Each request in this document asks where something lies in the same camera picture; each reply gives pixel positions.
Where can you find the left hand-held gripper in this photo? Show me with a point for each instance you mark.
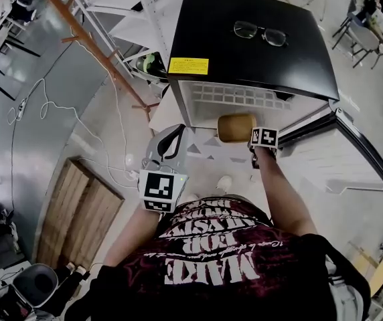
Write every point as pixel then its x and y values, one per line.
pixel 158 189

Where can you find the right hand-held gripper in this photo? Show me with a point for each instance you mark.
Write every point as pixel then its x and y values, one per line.
pixel 264 137

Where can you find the black mini fridge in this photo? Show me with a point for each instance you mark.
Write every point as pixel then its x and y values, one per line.
pixel 245 55

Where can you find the person's right forearm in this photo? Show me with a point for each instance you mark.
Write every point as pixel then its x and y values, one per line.
pixel 283 196

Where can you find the person's left forearm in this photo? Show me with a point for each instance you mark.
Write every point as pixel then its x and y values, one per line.
pixel 129 239

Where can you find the triangle patterned mat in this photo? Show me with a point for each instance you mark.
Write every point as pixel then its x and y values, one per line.
pixel 208 147

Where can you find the white power strip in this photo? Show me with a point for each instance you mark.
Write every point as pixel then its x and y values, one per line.
pixel 22 109
pixel 133 174

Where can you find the black cloth bundle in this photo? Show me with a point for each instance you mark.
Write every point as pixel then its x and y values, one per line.
pixel 283 96

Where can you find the person's left shoe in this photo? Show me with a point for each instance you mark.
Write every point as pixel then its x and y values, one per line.
pixel 192 198

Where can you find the person's shoe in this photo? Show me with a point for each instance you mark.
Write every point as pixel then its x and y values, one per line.
pixel 192 198
pixel 76 267
pixel 224 183

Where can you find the person's right shoe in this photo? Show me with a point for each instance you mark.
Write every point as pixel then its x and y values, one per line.
pixel 224 183

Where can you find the green black helmet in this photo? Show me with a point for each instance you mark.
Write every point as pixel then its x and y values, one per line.
pixel 149 65

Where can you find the black eyeglasses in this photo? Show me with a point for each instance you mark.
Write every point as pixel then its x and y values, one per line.
pixel 262 33

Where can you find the wooden pallet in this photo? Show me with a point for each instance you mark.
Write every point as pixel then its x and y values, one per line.
pixel 77 212

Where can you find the white metal shelf rack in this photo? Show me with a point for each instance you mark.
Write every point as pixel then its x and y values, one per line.
pixel 128 25

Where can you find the brown wooden coat rack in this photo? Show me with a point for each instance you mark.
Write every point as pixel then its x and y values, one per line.
pixel 87 42

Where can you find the person's printed black shirt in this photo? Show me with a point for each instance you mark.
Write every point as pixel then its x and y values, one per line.
pixel 211 279

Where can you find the grey dining chair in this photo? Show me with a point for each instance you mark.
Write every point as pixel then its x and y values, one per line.
pixel 362 38

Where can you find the round wooden table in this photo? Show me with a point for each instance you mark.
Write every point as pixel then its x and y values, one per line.
pixel 382 273

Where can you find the grey shell chair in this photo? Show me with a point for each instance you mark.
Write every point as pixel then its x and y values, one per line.
pixel 35 284

